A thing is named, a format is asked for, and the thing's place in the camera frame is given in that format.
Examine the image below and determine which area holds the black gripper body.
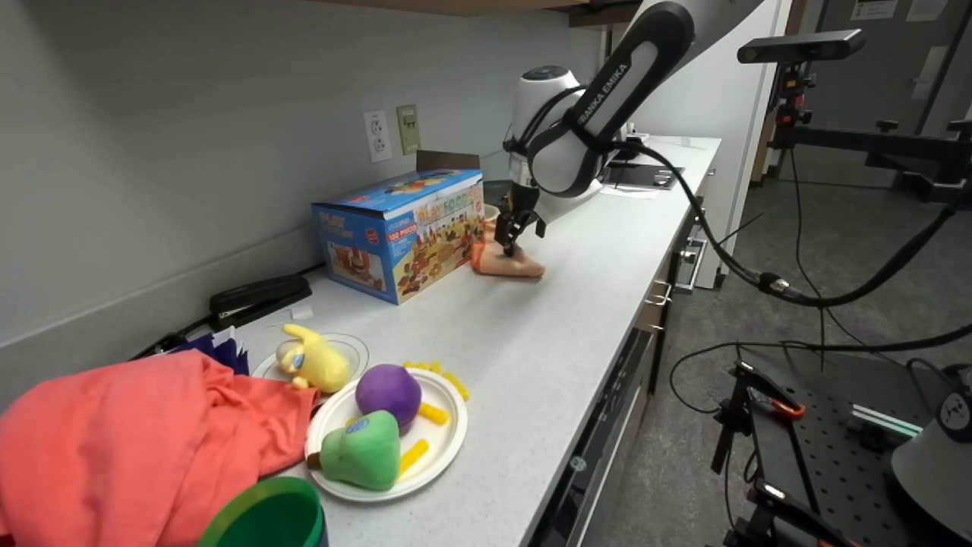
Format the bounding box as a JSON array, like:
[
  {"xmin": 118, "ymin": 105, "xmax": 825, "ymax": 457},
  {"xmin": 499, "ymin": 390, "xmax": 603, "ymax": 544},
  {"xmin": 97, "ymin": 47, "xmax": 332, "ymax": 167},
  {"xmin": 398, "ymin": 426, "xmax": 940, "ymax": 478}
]
[{"xmin": 499, "ymin": 184, "xmax": 547, "ymax": 225}]

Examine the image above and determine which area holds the orange cloth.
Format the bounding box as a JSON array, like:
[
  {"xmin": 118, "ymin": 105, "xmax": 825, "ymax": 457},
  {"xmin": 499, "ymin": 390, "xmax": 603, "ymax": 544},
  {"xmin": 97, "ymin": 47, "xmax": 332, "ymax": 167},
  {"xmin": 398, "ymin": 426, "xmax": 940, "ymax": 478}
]
[{"xmin": 469, "ymin": 238, "xmax": 547, "ymax": 282}]

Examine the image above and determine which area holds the coral red cloth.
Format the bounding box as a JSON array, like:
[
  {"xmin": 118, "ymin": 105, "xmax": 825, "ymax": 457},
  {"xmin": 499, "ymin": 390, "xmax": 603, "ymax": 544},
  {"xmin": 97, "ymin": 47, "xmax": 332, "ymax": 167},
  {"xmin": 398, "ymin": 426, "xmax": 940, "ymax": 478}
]
[{"xmin": 0, "ymin": 349, "xmax": 318, "ymax": 547}]

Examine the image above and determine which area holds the dark brown flat board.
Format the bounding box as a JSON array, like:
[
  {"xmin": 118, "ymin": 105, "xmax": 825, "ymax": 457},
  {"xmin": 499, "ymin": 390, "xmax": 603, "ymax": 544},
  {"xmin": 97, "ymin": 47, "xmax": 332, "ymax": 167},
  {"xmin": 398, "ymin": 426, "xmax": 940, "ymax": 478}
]
[{"xmin": 412, "ymin": 148, "xmax": 483, "ymax": 175}]

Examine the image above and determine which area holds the colourful toy box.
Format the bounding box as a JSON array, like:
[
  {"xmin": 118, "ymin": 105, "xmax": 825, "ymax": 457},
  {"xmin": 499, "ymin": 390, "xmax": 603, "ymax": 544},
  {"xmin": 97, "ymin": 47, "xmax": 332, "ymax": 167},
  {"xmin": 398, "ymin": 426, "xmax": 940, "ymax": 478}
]
[{"xmin": 310, "ymin": 167, "xmax": 488, "ymax": 308}]

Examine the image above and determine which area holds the small clear plate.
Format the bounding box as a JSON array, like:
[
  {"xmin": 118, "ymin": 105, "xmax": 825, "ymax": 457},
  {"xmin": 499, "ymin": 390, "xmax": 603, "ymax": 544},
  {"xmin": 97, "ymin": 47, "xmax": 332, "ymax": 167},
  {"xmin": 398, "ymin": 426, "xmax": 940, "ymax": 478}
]
[{"xmin": 253, "ymin": 332, "xmax": 374, "ymax": 390}]

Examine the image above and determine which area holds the purple plush ball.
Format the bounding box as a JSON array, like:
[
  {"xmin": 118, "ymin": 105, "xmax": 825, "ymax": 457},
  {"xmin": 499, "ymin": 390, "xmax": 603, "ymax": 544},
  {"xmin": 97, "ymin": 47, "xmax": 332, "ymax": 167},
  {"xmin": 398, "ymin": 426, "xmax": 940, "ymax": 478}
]
[{"xmin": 352, "ymin": 362, "xmax": 427, "ymax": 434}]

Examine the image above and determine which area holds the white paper plate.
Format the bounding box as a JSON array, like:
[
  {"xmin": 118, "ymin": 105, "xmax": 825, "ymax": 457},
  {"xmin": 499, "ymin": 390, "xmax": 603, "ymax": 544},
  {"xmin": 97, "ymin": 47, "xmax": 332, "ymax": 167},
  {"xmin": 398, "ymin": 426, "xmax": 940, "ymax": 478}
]
[{"xmin": 303, "ymin": 364, "xmax": 472, "ymax": 509}]

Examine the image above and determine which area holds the yellow plush toy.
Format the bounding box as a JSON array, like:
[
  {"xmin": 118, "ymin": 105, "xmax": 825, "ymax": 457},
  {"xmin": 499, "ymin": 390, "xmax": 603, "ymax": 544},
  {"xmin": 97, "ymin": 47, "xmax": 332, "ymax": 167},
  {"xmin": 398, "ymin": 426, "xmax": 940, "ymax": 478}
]
[{"xmin": 275, "ymin": 322, "xmax": 357, "ymax": 399}]

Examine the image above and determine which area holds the black stapler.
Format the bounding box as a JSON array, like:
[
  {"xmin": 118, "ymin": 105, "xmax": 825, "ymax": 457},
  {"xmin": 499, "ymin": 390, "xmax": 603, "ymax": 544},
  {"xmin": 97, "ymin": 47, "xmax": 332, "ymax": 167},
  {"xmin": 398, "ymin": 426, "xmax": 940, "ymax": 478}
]
[{"xmin": 207, "ymin": 272, "xmax": 316, "ymax": 332}]

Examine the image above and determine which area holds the green plush pear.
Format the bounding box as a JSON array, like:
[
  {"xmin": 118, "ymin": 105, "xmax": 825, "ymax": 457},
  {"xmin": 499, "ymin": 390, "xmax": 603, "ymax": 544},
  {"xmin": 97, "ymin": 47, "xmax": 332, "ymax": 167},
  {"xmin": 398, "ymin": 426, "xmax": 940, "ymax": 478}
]
[{"xmin": 318, "ymin": 406, "xmax": 405, "ymax": 495}]

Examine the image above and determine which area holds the black tripod with orange clamp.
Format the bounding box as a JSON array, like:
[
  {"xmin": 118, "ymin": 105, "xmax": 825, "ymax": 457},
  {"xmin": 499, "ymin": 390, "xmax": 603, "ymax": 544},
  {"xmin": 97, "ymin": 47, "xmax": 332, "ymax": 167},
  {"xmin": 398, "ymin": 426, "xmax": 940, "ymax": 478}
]
[{"xmin": 707, "ymin": 359, "xmax": 814, "ymax": 547}]

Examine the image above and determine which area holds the dark blue fabric item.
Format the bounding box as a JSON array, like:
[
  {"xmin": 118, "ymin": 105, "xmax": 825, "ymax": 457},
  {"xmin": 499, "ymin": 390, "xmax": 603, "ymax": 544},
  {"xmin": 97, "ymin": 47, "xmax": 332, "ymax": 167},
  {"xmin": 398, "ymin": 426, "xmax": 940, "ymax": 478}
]
[{"xmin": 185, "ymin": 332, "xmax": 253, "ymax": 376}]

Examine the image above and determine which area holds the green bowl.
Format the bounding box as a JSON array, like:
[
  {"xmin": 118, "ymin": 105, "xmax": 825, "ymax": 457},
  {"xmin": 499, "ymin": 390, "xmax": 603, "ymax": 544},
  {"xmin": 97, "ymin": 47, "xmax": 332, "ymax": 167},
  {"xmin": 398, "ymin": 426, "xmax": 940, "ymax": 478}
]
[{"xmin": 198, "ymin": 475, "xmax": 332, "ymax": 547}]

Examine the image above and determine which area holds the black perforated breadboard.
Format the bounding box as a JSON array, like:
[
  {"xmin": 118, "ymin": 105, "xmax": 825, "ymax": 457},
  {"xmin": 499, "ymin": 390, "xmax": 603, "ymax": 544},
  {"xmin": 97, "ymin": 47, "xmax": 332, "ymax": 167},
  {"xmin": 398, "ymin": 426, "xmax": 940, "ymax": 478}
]
[{"xmin": 755, "ymin": 348, "xmax": 972, "ymax": 547}]

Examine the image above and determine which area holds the teal stick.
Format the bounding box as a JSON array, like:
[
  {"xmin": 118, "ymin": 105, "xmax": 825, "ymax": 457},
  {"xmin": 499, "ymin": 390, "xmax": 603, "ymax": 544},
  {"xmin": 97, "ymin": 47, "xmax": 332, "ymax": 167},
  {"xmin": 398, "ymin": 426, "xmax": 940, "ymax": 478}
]
[{"xmin": 847, "ymin": 401, "xmax": 927, "ymax": 441}]

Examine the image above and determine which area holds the grey round base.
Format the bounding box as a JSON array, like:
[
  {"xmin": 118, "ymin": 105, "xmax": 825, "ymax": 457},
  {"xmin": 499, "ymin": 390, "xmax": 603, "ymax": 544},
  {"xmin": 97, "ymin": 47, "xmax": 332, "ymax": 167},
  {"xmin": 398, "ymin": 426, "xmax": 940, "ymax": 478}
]
[{"xmin": 889, "ymin": 413, "xmax": 972, "ymax": 544}]

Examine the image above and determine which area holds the beige wall switch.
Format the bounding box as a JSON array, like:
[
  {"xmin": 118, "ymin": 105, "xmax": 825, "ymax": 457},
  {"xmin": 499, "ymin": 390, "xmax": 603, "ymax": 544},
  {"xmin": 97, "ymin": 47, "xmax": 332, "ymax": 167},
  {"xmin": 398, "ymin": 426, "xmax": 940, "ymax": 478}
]
[{"xmin": 392, "ymin": 99, "xmax": 423, "ymax": 158}]

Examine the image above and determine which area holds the silver drawer handle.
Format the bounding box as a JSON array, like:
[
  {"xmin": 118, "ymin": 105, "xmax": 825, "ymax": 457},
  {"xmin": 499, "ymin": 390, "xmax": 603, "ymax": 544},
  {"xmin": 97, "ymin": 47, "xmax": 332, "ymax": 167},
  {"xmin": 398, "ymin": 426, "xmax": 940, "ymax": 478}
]
[
  {"xmin": 676, "ymin": 238, "xmax": 707, "ymax": 272},
  {"xmin": 641, "ymin": 278, "xmax": 676, "ymax": 310}
]

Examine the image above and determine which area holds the white wall outlet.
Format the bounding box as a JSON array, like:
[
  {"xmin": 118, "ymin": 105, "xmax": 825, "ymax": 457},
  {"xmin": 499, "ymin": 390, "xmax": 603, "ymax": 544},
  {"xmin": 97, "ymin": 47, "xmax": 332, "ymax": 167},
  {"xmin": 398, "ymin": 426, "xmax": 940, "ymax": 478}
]
[{"xmin": 361, "ymin": 105, "xmax": 394, "ymax": 165}]

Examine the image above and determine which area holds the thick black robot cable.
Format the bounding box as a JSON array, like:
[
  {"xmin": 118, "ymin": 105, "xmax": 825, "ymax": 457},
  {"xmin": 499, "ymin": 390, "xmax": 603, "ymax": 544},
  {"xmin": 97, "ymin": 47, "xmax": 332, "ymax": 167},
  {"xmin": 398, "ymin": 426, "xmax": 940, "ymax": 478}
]
[{"xmin": 604, "ymin": 134, "xmax": 972, "ymax": 313}]

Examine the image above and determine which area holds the thin black floor cable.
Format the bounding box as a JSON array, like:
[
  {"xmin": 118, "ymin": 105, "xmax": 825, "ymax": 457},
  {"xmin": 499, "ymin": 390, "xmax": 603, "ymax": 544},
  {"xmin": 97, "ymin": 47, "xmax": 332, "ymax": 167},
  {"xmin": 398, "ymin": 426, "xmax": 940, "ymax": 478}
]
[{"xmin": 664, "ymin": 317, "xmax": 972, "ymax": 420}]

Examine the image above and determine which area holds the black depth camera bar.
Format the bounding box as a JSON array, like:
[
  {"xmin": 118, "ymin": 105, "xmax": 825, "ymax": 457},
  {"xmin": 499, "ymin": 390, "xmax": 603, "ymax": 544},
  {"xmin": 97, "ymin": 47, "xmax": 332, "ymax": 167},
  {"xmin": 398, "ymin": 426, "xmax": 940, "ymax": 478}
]
[{"xmin": 735, "ymin": 25, "xmax": 869, "ymax": 66}]

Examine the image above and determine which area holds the black camera boom stand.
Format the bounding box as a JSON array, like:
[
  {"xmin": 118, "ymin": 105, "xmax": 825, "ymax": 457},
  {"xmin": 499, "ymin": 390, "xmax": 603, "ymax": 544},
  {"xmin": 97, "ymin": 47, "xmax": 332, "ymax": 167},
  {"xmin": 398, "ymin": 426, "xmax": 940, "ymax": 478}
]
[{"xmin": 769, "ymin": 57, "xmax": 972, "ymax": 192}]

